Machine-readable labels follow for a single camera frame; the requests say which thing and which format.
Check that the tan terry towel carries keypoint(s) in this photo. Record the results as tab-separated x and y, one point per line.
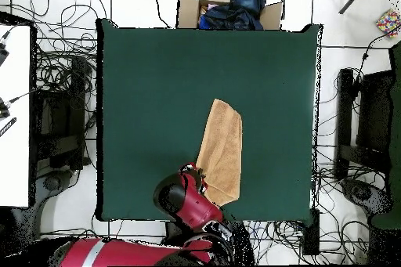
224	141

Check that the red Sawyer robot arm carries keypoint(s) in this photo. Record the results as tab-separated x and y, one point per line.
197	204

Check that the colourful patterned item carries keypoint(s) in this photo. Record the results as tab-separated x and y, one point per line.
388	22

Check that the dark green table cloth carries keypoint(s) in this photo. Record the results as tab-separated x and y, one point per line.
150	76
395	154

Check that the black box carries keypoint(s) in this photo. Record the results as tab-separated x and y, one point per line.
310	232

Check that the brown cardboard box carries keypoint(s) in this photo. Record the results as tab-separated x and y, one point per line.
188	10

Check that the dark blue clothing pile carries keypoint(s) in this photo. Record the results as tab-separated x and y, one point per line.
238	13

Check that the white table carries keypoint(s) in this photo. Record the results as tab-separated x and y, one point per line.
15	154

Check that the black strip with white marks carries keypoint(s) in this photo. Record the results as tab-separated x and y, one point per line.
7	126

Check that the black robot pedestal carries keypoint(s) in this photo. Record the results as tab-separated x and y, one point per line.
174	229

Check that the black frame stand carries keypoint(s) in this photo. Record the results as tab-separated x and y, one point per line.
374	113
59	116

